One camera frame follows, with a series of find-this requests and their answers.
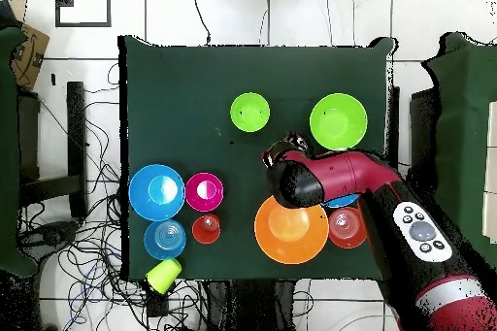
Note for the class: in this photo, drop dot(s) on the green cloth covered table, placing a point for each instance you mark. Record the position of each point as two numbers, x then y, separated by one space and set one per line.
466 113
7 152

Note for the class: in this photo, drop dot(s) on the green cup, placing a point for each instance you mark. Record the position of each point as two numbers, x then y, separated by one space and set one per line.
163 274

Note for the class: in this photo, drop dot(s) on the small pink bowl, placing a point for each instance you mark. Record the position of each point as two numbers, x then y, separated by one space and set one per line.
204 192

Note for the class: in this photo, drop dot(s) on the large blue bowl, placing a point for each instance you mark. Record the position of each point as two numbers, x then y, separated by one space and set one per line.
341 201
143 191

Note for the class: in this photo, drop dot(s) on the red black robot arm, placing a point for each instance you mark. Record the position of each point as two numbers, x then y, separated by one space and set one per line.
349 175

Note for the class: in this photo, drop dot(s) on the black power strip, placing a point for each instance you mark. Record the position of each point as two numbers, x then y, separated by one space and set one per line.
157 302

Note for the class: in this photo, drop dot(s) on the dark green table cloth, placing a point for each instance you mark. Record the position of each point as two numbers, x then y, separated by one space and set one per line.
174 94

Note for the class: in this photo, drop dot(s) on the small ribbed blue bowl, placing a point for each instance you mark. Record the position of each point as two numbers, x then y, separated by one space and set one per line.
165 239

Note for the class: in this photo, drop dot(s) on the black chair base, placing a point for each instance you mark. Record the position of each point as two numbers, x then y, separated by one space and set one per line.
46 236

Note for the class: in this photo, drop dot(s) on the large green bowl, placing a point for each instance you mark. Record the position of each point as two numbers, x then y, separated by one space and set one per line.
338 121

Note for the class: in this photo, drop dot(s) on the orange bowl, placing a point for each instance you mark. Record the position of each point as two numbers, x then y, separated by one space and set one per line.
345 230

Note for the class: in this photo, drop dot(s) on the large yellow bowl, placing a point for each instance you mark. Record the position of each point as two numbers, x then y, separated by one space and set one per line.
287 238

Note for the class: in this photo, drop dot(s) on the black floor stand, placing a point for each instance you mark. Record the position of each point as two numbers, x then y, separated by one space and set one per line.
423 133
76 133

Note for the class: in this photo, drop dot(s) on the small green bowl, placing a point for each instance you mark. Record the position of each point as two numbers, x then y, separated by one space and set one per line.
249 112

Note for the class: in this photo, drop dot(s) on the orange cup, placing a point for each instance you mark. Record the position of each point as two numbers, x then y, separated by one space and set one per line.
205 230

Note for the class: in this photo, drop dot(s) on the cardboard box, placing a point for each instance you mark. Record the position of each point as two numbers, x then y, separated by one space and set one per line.
31 55

